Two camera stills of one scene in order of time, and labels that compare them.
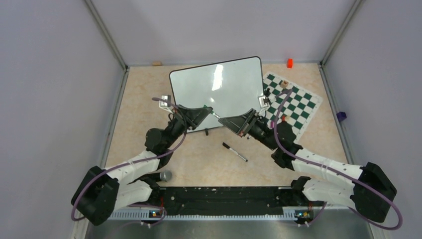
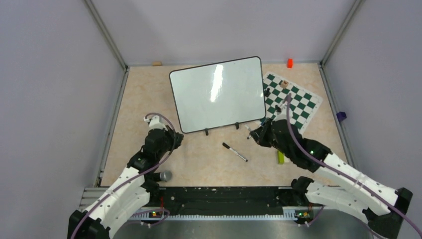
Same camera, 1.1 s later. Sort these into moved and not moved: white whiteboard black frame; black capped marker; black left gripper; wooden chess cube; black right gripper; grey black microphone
Moved: black left gripper; black right gripper
Not moved: wooden chess cube; white whiteboard black frame; black capped marker; grey black microphone
